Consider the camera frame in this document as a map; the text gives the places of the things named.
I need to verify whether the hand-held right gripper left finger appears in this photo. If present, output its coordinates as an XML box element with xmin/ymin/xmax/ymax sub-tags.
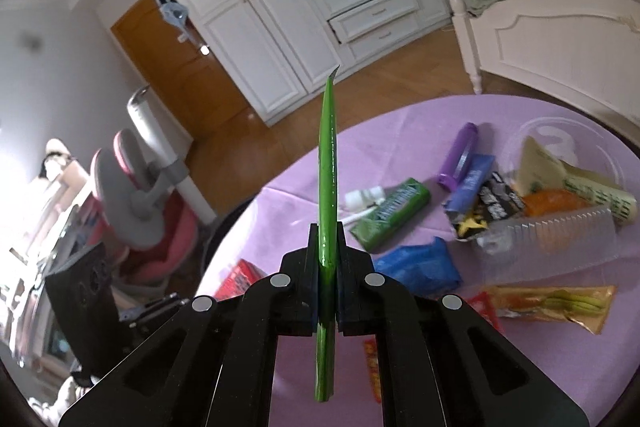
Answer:
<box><xmin>57</xmin><ymin>222</ymin><xmax>321</xmax><ymax>427</ymax></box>

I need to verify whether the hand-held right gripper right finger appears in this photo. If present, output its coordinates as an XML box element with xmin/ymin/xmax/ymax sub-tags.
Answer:
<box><xmin>335</xmin><ymin>222</ymin><xmax>591</xmax><ymax>427</ymax></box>

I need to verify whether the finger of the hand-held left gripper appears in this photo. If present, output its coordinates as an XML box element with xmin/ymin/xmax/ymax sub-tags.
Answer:
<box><xmin>117</xmin><ymin>292</ymin><xmax>196</xmax><ymax>325</ymax></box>

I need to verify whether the green snack wrapper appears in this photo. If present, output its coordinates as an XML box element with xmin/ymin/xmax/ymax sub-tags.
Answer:
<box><xmin>314</xmin><ymin>64</ymin><xmax>342</xmax><ymax>403</ymax></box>

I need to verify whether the purple bottle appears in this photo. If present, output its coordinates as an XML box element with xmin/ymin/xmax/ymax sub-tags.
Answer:
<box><xmin>437</xmin><ymin>123</ymin><xmax>480</xmax><ymax>190</ymax></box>

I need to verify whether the orange snack packet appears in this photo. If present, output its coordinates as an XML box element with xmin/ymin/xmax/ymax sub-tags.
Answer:
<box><xmin>522</xmin><ymin>189</ymin><xmax>591</xmax><ymax>219</ymax></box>

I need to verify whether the beige paper packet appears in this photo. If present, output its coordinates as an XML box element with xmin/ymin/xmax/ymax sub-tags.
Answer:
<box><xmin>515</xmin><ymin>136</ymin><xmax>637</xmax><ymax>225</ymax></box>

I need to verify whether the small white bottle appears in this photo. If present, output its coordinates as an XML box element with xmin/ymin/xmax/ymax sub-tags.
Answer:
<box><xmin>345</xmin><ymin>187</ymin><xmax>387</xmax><ymax>212</ymax></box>

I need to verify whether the green snack packet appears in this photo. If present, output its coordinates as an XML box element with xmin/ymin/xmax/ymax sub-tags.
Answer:
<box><xmin>350</xmin><ymin>178</ymin><xmax>432</xmax><ymax>253</ymax></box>

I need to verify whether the red box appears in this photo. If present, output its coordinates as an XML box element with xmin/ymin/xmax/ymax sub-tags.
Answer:
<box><xmin>215</xmin><ymin>259</ymin><xmax>268</xmax><ymax>300</ymax></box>

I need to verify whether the blue plastic bag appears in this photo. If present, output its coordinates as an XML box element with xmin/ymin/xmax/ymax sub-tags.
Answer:
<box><xmin>374</xmin><ymin>237</ymin><xmax>462</xmax><ymax>298</ymax></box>

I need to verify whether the red and orange wrapper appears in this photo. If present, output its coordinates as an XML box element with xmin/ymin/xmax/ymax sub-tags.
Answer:
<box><xmin>362</xmin><ymin>339</ymin><xmax>383</xmax><ymax>403</ymax></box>

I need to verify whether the pink and grey chair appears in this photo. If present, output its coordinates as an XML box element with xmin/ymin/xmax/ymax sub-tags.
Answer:
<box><xmin>90</xmin><ymin>129</ymin><xmax>201</xmax><ymax>288</ymax></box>

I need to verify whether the red snack packet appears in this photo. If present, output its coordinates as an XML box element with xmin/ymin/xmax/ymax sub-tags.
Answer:
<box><xmin>467</xmin><ymin>294</ymin><xmax>503</xmax><ymax>333</ymax></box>

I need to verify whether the blue snack packet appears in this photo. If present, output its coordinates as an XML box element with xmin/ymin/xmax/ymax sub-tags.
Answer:
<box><xmin>442</xmin><ymin>154</ymin><xmax>496</xmax><ymax>215</ymax></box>

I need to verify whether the blue wrapper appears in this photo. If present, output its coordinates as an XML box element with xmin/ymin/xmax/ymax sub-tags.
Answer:
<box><xmin>452</xmin><ymin>172</ymin><xmax>526</xmax><ymax>240</ymax></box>

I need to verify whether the clear plastic tray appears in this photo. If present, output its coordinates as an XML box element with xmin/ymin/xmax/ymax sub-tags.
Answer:
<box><xmin>475</xmin><ymin>207</ymin><xmax>621</xmax><ymax>283</ymax></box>

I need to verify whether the macaron print snack packet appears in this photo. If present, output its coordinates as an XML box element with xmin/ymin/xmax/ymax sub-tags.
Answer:
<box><xmin>482</xmin><ymin>284</ymin><xmax>617</xmax><ymax>335</ymax></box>

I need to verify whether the wooden door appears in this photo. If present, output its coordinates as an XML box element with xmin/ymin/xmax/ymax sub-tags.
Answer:
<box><xmin>111</xmin><ymin>0</ymin><xmax>251</xmax><ymax>142</ymax></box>

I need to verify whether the white wardrobe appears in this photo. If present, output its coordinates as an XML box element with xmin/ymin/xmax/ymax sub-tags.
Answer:
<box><xmin>122</xmin><ymin>0</ymin><xmax>451</xmax><ymax>128</ymax></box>

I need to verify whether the clear round plastic bowl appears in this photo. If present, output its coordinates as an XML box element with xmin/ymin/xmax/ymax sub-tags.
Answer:
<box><xmin>502</xmin><ymin>117</ymin><xmax>631</xmax><ymax>192</ymax></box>

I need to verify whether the white bed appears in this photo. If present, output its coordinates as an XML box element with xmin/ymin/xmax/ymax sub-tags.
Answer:
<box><xmin>437</xmin><ymin>0</ymin><xmax>640</xmax><ymax>128</ymax></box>

